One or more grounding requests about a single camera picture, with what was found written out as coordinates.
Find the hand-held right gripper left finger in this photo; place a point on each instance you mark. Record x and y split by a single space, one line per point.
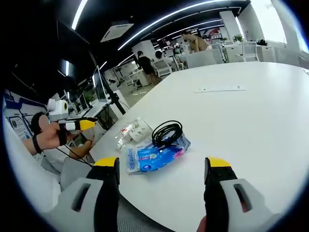
79 217

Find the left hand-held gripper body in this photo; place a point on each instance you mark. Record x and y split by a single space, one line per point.
58 108

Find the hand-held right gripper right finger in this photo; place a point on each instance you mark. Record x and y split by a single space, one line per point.
253 217

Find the clear plastic bag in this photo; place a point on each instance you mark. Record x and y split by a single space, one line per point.
122 140

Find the white green-print packet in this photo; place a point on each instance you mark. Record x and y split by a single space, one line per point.
141 130

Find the white blue plastic packet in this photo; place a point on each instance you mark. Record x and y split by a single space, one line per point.
131 162

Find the blue wipes packet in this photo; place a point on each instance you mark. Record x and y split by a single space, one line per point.
157 155

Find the person's left hand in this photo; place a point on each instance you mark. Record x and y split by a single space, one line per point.
51 136

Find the person's right hand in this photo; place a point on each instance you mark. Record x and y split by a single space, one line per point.
202 226

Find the black stand pole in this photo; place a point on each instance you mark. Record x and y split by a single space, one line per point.
113 96

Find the black wristband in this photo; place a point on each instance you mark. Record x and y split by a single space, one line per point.
36 143

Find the grey fabric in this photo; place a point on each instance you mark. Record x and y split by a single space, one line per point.
76 171

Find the grey mesh chair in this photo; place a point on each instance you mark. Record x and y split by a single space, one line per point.
135 223

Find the white rolling chair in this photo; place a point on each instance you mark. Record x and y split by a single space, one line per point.
135 83

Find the white fabric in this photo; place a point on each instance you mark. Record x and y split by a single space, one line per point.
31 174

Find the ceiling air conditioner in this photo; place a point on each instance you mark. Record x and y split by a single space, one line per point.
116 32

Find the white office chair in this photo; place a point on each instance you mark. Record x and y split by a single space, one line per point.
250 51
163 68

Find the white table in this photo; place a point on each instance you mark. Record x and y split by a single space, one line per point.
217 120

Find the green potted plant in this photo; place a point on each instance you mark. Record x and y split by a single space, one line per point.
238 38

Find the black bag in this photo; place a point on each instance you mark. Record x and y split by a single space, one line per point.
263 42

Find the wall poster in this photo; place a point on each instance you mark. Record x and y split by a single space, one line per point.
18 120

